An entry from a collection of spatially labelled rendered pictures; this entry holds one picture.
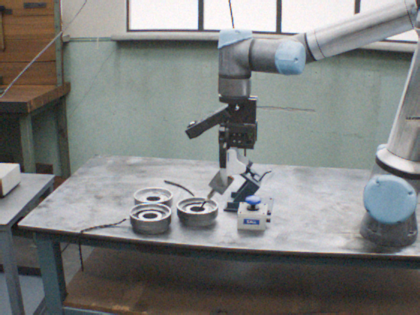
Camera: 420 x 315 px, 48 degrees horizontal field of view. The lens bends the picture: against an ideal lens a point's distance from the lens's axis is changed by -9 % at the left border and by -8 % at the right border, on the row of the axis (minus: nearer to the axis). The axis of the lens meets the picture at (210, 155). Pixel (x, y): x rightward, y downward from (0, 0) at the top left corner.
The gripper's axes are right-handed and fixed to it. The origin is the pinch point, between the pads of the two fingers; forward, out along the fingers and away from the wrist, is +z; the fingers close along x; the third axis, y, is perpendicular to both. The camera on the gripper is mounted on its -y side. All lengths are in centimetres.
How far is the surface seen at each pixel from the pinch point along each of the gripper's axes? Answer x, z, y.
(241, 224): -0.8, 11.5, 4.6
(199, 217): -1.9, 10.1, -5.6
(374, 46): 157, -20, 55
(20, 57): 146, -11, -147
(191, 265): 21.1, 37.9, -13.0
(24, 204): 24, 25, -73
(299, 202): 19.5, 13.1, 18.5
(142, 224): -8.9, 10.1, -17.9
